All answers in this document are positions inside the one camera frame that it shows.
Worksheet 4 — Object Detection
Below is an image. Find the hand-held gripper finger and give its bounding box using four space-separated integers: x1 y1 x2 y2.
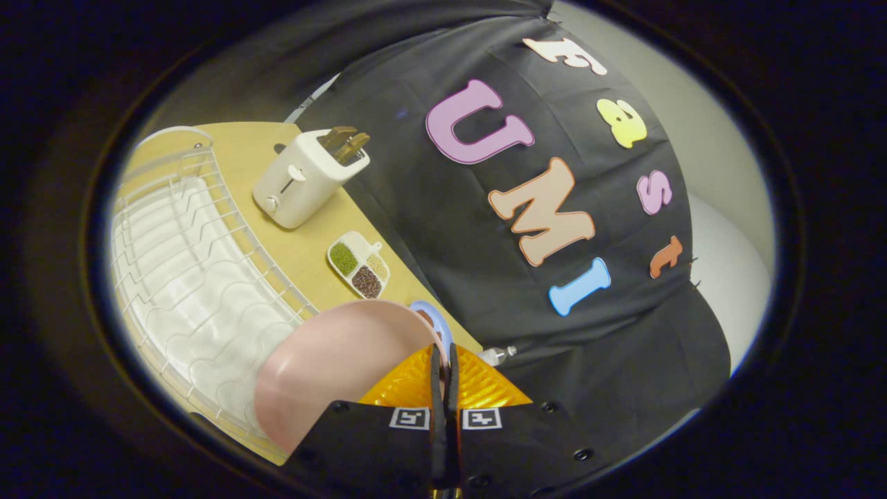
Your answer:
281 343 447 490
447 343 614 491

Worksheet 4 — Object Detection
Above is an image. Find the pink plate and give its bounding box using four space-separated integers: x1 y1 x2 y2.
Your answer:
254 299 444 455

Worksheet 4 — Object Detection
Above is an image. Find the white wire dish rack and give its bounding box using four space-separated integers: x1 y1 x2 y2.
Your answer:
111 126 321 444

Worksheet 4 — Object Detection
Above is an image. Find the blue round dish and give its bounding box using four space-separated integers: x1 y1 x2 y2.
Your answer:
409 299 455 356

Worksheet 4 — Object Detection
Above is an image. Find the white divided grain dish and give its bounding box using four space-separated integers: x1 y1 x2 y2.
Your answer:
327 231 392 301

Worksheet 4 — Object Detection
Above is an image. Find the black backdrop cloth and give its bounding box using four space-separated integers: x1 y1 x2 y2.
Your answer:
296 1 732 472

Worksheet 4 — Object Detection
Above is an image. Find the white toaster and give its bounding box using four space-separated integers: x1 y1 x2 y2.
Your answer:
252 128 371 230

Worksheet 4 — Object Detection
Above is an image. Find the toasted bread slice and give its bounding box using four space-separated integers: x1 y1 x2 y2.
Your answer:
335 132 371 165
318 125 359 153

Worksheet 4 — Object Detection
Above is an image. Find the white drip tray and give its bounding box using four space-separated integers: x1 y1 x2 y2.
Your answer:
114 179 306 434

